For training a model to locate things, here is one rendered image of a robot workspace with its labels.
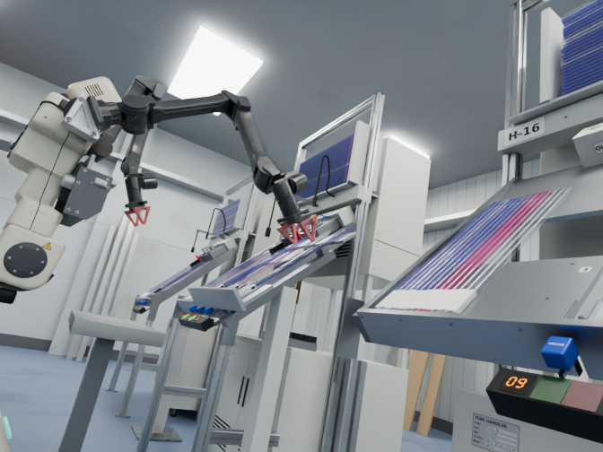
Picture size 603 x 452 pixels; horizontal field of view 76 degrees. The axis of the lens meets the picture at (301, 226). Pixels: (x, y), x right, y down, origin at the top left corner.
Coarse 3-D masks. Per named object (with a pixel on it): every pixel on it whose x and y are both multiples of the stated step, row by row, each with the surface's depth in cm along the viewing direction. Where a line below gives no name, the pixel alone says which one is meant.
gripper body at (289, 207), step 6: (288, 198) 118; (294, 198) 120; (282, 204) 118; (288, 204) 118; (294, 204) 119; (282, 210) 119; (288, 210) 118; (294, 210) 118; (300, 210) 121; (306, 210) 118; (288, 216) 118; (294, 216) 115
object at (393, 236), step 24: (384, 144) 196; (384, 168) 191; (408, 168) 200; (384, 192) 188; (408, 192) 197; (384, 216) 186; (408, 216) 195; (384, 240) 184; (408, 240) 192; (336, 264) 200; (360, 264) 183; (384, 264) 181; (408, 264) 190; (336, 288) 238; (360, 288) 220; (360, 336) 169; (360, 360) 167
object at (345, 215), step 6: (336, 210) 184; (342, 210) 176; (348, 210) 178; (330, 216) 180; (336, 216) 176; (342, 216) 175; (348, 216) 177; (342, 222) 175; (348, 222) 177; (288, 228) 214
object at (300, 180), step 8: (264, 168) 119; (272, 168) 120; (272, 176) 118; (280, 176) 121; (288, 176) 123; (296, 176) 123; (304, 176) 124; (272, 184) 121; (296, 184) 121; (304, 184) 124; (264, 192) 123; (272, 192) 124; (296, 192) 122
